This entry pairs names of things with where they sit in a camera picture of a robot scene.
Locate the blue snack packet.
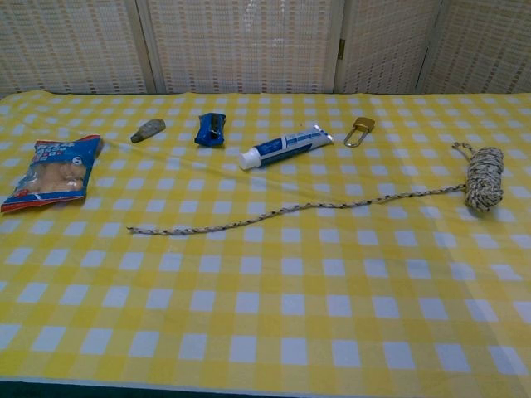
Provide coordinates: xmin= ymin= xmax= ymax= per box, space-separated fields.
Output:
xmin=193 ymin=112 xmax=227 ymax=148

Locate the woven folding screen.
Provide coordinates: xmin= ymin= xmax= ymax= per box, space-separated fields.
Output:
xmin=0 ymin=0 xmax=531 ymax=100

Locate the yellow white checked tablecloth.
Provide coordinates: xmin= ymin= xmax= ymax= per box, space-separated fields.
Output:
xmin=0 ymin=91 xmax=531 ymax=393

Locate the speckled white braided rope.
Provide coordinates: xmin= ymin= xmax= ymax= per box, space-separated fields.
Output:
xmin=126 ymin=141 xmax=506 ymax=237

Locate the white blue toothpaste tube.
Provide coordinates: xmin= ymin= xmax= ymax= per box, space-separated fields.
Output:
xmin=238 ymin=124 xmax=334 ymax=172

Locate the blue red snack bag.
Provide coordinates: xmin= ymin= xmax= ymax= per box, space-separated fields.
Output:
xmin=0 ymin=133 xmax=103 ymax=214

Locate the grey correction tape dispenser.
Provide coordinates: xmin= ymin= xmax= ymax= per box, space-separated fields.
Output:
xmin=129 ymin=118 xmax=167 ymax=144

